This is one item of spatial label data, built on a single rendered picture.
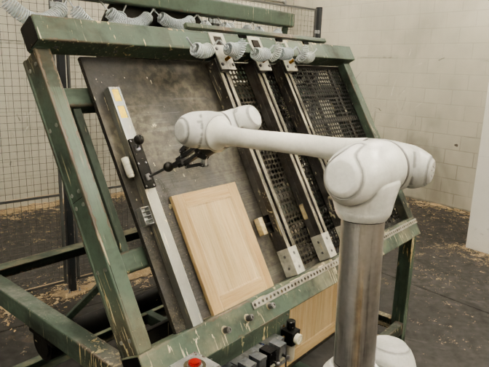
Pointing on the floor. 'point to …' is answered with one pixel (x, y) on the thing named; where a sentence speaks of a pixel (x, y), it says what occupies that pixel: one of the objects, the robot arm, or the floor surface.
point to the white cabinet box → (481, 194)
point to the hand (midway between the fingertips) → (177, 163)
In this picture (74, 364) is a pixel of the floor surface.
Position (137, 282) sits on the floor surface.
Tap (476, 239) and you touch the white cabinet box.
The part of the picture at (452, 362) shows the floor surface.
